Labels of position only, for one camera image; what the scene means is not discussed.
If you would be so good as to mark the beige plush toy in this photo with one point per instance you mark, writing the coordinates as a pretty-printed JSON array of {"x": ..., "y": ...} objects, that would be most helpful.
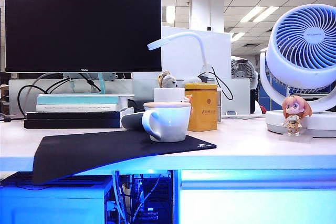
[{"x": 167, "y": 81}]

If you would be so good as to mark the teal white monitor stand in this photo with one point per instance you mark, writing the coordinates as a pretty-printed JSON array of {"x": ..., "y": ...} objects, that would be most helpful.
[{"x": 101, "y": 85}]

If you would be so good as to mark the black mouse pad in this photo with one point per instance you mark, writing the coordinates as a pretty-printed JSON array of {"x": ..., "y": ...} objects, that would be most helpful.
[{"x": 103, "y": 148}]

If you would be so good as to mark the wooden mug lid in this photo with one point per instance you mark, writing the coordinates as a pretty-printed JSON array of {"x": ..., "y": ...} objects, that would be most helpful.
[{"x": 166, "y": 104}]

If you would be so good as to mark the black keyboard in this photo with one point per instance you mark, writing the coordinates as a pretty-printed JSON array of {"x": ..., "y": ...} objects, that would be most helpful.
[{"x": 14, "y": 178}]

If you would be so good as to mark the large white desk fan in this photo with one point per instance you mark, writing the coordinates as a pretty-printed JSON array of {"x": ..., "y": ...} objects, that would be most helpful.
[{"x": 287, "y": 72}]

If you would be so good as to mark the teal book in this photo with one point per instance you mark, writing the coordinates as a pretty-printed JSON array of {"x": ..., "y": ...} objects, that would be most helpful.
[{"x": 76, "y": 100}]

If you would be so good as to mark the black AOC monitor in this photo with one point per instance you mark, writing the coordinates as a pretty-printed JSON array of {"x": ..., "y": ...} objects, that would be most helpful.
[{"x": 82, "y": 24}]

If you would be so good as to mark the gray wrist rest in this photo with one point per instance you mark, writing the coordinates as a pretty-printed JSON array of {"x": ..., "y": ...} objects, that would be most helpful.
[{"x": 131, "y": 122}]

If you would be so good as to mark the yellow tea tin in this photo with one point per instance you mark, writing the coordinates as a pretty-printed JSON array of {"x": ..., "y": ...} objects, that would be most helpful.
[{"x": 205, "y": 113}]

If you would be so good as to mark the small white drawer organizer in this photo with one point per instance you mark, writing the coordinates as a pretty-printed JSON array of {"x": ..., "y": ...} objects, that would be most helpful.
[{"x": 219, "y": 103}]

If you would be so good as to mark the small orange fox figurine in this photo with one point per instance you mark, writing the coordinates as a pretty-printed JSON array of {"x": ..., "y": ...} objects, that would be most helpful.
[{"x": 189, "y": 98}]

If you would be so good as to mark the thin flat black box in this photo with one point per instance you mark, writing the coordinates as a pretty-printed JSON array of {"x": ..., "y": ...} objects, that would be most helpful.
[{"x": 74, "y": 115}]

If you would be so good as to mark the white desk drawer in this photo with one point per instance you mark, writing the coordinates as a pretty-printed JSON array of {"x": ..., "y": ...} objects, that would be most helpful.
[{"x": 249, "y": 203}]

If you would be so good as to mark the white pen holder box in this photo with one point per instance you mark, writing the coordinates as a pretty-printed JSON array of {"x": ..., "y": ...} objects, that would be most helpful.
[{"x": 168, "y": 95}]

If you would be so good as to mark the white computer tower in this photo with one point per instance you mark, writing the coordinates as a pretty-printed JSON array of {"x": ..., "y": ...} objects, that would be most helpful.
[{"x": 51, "y": 203}]

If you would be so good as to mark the white book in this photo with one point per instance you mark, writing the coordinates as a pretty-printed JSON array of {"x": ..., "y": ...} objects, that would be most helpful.
[{"x": 76, "y": 107}]

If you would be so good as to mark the white ceramic mug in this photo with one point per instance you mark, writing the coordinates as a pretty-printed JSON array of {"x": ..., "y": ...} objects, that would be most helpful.
[{"x": 171, "y": 124}]

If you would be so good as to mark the orange haired anime figurine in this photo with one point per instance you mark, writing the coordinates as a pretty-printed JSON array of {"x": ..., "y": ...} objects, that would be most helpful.
[{"x": 293, "y": 106}]

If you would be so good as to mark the white gooseneck desk lamp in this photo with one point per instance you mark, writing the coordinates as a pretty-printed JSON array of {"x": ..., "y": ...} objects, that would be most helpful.
[{"x": 171, "y": 37}]

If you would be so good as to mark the thick flat black box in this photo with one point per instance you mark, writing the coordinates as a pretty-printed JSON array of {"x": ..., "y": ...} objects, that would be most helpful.
[{"x": 74, "y": 123}]

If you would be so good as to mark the small white background fan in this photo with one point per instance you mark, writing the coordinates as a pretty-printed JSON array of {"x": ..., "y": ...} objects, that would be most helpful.
[{"x": 242, "y": 72}]

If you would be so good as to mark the narrow frosted white desk panel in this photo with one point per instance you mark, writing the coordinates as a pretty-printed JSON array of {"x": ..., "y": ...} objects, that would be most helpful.
[{"x": 239, "y": 95}]

